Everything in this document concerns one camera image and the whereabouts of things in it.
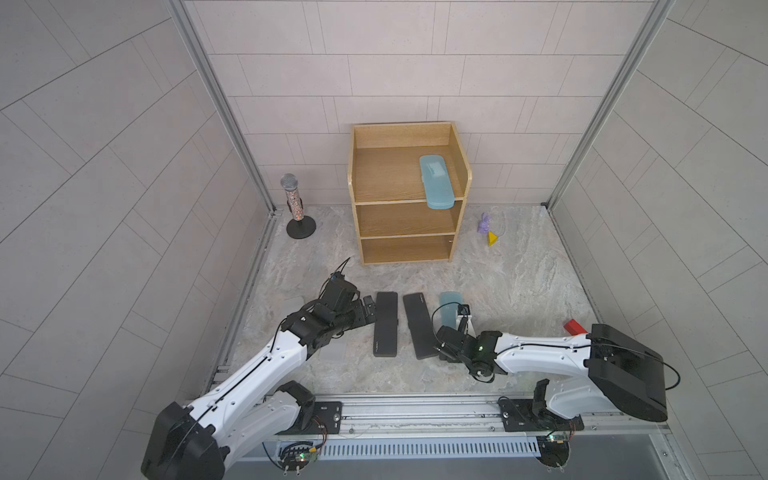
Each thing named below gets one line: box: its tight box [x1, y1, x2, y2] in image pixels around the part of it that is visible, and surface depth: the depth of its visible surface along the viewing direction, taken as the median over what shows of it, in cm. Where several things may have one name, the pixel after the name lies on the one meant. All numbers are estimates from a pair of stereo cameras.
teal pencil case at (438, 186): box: [419, 154, 455, 210], surface depth 82 cm
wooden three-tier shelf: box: [347, 122, 472, 265], surface depth 89 cm
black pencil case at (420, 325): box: [403, 292, 439, 360], surface depth 90 cm
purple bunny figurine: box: [477, 212, 491, 234], surface depth 110 cm
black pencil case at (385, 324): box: [373, 292, 399, 357], surface depth 85 cm
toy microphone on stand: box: [280, 173, 316, 239], surface depth 101 cm
